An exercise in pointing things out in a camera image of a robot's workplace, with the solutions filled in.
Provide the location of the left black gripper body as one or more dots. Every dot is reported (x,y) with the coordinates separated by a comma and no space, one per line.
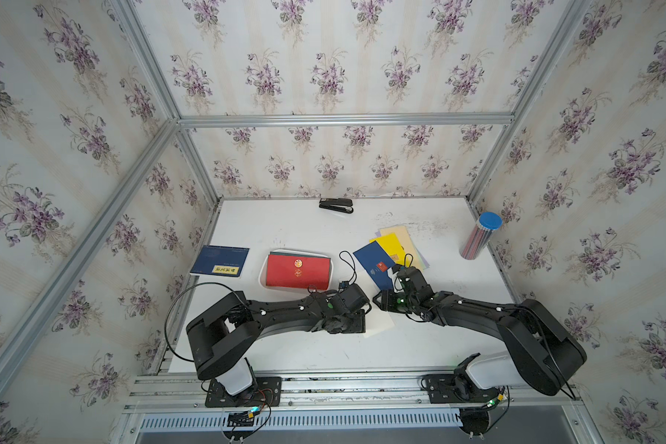
(351,325)

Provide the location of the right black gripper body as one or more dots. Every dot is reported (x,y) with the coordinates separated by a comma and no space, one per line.
(397,302)

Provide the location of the white envelope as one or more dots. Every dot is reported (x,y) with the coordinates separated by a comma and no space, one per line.
(377,322)

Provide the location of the blue envelope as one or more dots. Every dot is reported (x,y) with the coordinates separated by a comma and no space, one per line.
(377,263)

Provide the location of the red envelope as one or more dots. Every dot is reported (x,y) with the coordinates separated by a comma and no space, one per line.
(298,271)

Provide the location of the dark green envelope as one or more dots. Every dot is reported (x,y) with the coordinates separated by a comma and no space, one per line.
(298,253)

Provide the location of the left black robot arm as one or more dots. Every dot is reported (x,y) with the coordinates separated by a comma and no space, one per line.
(222,334)

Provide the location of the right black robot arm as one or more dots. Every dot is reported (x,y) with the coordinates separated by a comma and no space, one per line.
(543,352)

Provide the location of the beige envelope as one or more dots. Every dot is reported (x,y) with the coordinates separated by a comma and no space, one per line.
(407,243)

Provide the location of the yellow envelope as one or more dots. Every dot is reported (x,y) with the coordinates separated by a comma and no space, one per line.
(392,246)

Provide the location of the blue-lidded pencil tube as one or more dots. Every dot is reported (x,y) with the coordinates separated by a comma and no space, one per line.
(487,224)

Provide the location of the black stapler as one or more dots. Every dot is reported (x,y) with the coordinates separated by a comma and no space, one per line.
(339,205)

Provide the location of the dark blue booklet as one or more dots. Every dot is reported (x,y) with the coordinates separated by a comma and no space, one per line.
(221,261)

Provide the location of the small circuit board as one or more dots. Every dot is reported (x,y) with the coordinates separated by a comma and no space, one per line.
(242,419)

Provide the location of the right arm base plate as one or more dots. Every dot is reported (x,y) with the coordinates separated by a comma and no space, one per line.
(457,388)

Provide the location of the aluminium mounting rail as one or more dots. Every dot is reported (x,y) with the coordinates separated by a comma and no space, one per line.
(385,407)

